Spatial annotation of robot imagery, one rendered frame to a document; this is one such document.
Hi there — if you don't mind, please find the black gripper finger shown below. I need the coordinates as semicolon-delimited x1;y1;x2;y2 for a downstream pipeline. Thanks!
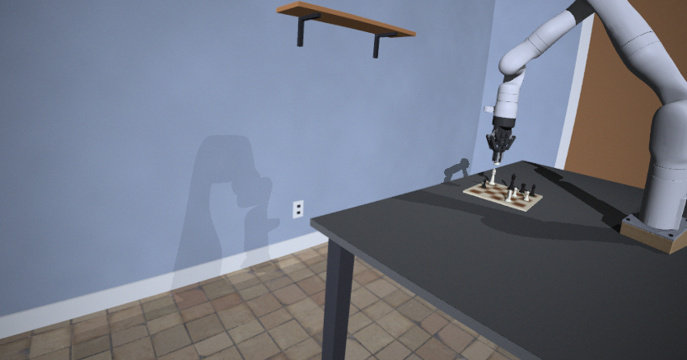
486;130;505;162
498;133;516;162

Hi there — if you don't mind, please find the beige and brown chessboard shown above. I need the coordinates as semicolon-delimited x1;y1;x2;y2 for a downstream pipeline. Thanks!
463;181;543;212

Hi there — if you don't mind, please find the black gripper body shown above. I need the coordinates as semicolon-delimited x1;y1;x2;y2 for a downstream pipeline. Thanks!
492;116;516;142

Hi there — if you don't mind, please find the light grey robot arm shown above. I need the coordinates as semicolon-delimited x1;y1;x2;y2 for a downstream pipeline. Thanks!
484;0;687;230

